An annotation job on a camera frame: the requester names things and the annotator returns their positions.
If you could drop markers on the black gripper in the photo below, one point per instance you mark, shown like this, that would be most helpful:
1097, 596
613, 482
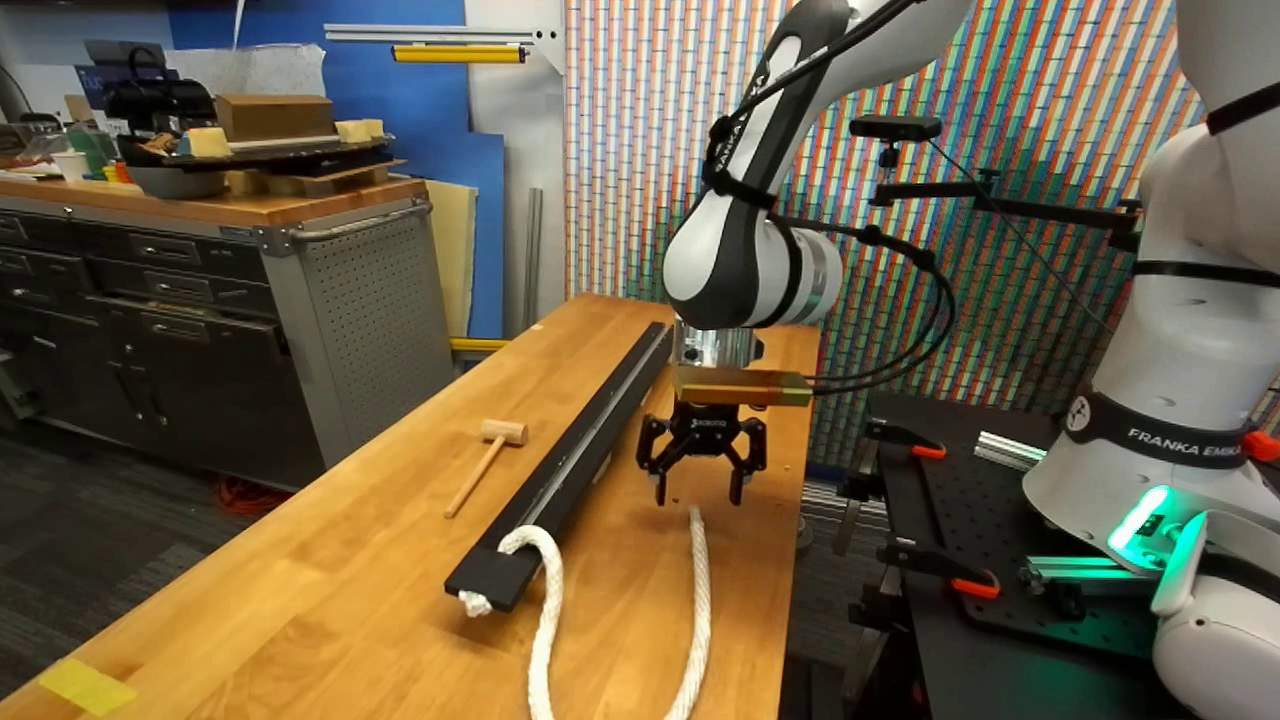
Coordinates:
712, 428

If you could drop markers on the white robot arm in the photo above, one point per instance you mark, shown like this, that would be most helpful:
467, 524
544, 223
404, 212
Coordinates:
1155, 454

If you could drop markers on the small wooden mallet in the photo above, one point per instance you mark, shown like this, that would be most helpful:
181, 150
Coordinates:
499, 438

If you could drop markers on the black optical breadboard base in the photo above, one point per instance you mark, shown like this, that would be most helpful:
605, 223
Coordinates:
984, 561

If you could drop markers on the grey metal tool cabinet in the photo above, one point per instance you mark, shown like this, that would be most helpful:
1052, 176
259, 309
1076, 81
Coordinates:
245, 338

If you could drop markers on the yellow spirit level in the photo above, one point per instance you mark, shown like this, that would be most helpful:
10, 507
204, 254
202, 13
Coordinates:
459, 53

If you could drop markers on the silver aluminium bar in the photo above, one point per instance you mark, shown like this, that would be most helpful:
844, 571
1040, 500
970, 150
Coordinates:
354, 32

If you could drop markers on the brown cardboard box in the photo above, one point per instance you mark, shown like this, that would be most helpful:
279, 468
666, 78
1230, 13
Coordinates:
270, 119

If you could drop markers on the yellow tape patch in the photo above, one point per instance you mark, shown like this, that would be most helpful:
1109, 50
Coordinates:
86, 684

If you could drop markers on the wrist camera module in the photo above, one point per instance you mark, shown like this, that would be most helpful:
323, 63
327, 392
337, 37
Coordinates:
756, 391

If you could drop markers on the long black rail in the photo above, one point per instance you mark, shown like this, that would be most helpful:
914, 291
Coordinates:
562, 482

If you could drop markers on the orange handled clamp upper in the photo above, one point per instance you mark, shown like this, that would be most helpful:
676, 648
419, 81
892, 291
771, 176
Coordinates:
914, 443

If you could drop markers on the orange handled clamp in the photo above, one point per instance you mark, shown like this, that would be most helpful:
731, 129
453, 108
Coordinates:
939, 561
914, 443

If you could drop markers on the orange handled clamp lower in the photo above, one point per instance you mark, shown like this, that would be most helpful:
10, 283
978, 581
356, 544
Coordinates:
939, 561

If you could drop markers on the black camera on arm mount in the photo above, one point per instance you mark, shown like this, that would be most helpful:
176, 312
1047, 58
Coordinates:
978, 185

